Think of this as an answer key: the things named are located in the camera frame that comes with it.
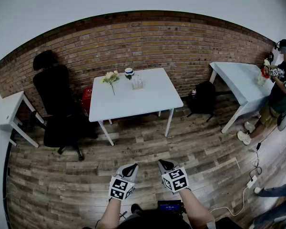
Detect black office chair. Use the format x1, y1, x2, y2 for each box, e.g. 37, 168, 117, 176
27, 50, 98, 161

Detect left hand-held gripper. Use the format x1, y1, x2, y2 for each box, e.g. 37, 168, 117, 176
109, 163, 139, 201

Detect small white side table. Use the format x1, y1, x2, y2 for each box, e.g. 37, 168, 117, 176
0, 91, 46, 148

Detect person's right forearm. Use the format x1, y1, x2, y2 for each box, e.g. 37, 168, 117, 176
180, 188, 216, 229

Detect black device with blue screen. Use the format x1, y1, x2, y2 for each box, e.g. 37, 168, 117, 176
157, 200, 184, 214

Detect white table with pale cloth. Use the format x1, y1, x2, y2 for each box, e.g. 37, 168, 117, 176
209, 62, 276, 134

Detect black backpack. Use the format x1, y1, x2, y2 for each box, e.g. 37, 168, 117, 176
186, 81, 216, 123

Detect red box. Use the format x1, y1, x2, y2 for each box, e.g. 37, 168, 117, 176
82, 87, 93, 115

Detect yellow artificial flower bunch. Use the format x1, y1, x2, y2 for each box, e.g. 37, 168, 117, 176
100, 70, 120, 96

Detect white standing fan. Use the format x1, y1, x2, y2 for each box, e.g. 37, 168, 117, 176
277, 108, 286, 132

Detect person's left forearm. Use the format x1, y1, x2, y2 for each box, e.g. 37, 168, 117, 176
95, 194, 123, 229

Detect black floor cable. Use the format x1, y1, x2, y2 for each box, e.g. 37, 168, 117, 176
252, 142, 263, 176

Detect white power strip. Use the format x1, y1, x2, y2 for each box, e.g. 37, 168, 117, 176
246, 175, 258, 189

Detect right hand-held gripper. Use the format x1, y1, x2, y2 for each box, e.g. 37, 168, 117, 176
158, 159, 191, 194

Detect white floor cable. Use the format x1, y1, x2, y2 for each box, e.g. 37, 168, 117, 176
209, 187, 250, 217

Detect pale flower bunch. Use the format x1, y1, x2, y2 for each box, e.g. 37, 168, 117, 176
256, 75, 267, 87

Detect person's black shirt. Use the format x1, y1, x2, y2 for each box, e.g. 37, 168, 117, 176
82, 208, 244, 229

